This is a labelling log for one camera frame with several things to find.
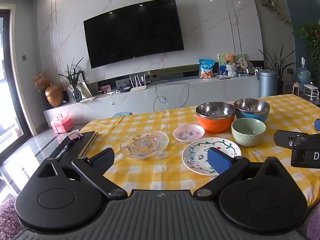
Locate pink storage box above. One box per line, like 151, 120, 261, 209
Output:
50, 114, 74, 133

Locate blue snack bag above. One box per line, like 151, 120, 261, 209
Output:
199, 59, 215, 79

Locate portrait picture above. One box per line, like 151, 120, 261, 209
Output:
66, 81, 93, 101

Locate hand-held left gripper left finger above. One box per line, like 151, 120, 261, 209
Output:
37, 147, 128, 200

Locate blue water bottle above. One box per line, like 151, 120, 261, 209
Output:
296, 64, 312, 83

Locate white marble television cabinet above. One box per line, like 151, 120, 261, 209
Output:
44, 76, 261, 128

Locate hanging vine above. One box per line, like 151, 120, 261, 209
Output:
261, 0, 294, 34

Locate purple fluffy garment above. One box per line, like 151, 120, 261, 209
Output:
0, 196, 320, 240

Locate blue steel bowl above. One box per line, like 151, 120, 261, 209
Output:
234, 98, 271, 127

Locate clear glass plate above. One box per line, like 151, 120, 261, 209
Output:
120, 129, 170, 160

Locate tall leafy plant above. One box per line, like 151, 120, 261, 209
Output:
299, 21, 320, 80

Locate dried flowers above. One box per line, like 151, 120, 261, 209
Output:
32, 72, 52, 90

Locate plant in blue vase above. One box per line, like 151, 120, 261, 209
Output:
58, 57, 85, 103

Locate pink wrapper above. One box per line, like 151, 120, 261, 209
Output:
68, 129, 84, 139

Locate white router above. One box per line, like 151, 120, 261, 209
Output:
129, 75, 148, 92

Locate orange steel bowl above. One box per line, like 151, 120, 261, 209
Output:
195, 102, 237, 134

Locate yellow checked tablecloth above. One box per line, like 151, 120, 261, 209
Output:
80, 94, 320, 207

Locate white painted plate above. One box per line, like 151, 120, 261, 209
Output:
182, 137, 242, 176

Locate black notebook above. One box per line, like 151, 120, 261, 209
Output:
47, 131, 99, 168

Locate grey blue trash bin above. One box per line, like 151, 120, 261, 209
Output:
258, 70, 279, 97

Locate green painting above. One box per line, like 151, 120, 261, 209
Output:
218, 53, 245, 75

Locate pink heater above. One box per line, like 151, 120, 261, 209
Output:
292, 82, 304, 96

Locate round hand fan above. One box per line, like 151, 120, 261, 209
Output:
237, 57, 248, 71

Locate black pen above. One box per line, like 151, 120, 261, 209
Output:
55, 140, 75, 161

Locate potted long leaf plant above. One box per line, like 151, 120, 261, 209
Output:
259, 45, 296, 96

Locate small pink plate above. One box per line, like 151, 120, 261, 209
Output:
173, 124, 205, 143

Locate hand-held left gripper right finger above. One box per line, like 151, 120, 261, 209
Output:
192, 147, 285, 198

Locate black cable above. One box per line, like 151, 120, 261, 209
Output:
153, 80, 190, 105

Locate glass sliding door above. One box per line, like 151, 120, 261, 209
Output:
0, 4, 33, 155

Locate gold vase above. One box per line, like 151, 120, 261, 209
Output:
45, 84, 64, 107

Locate wall television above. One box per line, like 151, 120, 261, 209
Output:
83, 0, 185, 69

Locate green ceramic bowl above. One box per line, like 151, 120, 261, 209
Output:
231, 118, 266, 148

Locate white round stool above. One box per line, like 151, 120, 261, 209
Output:
302, 84, 320, 102

